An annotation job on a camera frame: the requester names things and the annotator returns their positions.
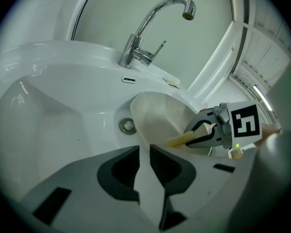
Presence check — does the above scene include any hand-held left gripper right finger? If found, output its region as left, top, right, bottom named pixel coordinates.
left=149, top=144, right=257, bottom=232

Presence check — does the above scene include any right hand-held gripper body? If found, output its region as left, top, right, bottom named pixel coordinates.
left=212, top=100, right=263, bottom=153

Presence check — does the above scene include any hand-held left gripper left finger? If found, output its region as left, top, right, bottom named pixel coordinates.
left=19, top=145, right=159, bottom=233

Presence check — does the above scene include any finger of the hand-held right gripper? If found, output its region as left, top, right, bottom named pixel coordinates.
left=185, top=127, right=225, bottom=150
left=187, top=108, right=218, bottom=133

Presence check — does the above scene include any yellow sponge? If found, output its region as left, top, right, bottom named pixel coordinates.
left=165, top=130, right=197, bottom=148

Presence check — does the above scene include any beige frying pan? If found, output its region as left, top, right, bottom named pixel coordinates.
left=129, top=91, right=243, bottom=229

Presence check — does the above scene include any person's right forearm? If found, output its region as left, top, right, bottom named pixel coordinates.
left=256, top=124, right=283, bottom=147

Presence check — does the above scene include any metal sink drain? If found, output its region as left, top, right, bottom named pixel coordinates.
left=119, top=117, right=137, bottom=135

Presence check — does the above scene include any chrome faucet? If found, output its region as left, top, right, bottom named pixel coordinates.
left=118, top=0, right=197, bottom=69

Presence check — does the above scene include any white ceramic sink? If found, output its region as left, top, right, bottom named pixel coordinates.
left=0, top=40, right=209, bottom=186

